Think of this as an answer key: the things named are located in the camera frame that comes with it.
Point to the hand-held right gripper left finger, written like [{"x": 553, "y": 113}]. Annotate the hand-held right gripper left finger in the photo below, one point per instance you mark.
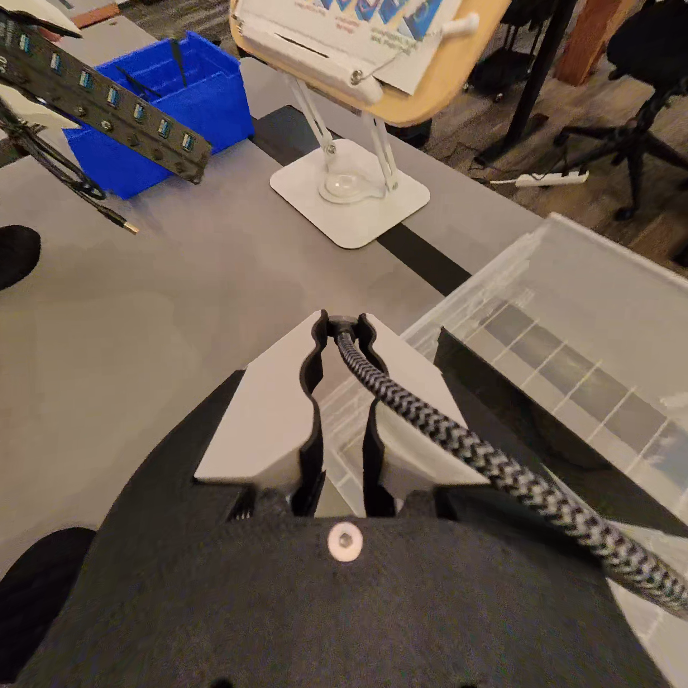
[{"x": 258, "y": 430}]

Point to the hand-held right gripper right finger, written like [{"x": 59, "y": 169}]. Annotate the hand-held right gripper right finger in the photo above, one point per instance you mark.
[{"x": 403, "y": 457}]

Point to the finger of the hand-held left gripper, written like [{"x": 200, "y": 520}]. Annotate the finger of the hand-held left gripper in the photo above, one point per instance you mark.
[
  {"x": 27, "y": 108},
  {"x": 32, "y": 16}
]

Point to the black multi-port hub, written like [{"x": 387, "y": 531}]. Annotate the black multi-port hub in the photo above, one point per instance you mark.
[{"x": 108, "y": 102}]

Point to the blue plastic bin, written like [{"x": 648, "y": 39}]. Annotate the blue plastic bin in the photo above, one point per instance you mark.
[{"x": 231, "y": 102}]

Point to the clear plastic storage bin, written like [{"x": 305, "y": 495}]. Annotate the clear plastic storage bin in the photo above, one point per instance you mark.
[{"x": 602, "y": 323}]

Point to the black rounded pad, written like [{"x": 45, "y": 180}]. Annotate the black rounded pad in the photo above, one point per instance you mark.
[
  {"x": 38, "y": 602},
  {"x": 16, "y": 258}
]

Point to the white power strip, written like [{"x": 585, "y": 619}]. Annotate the white power strip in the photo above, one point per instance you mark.
[{"x": 548, "y": 178}]

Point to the black office chair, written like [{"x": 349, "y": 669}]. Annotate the black office chair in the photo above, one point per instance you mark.
[{"x": 645, "y": 54}]

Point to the brown wooden post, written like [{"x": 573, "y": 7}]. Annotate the brown wooden post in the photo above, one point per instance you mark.
[{"x": 597, "y": 38}]

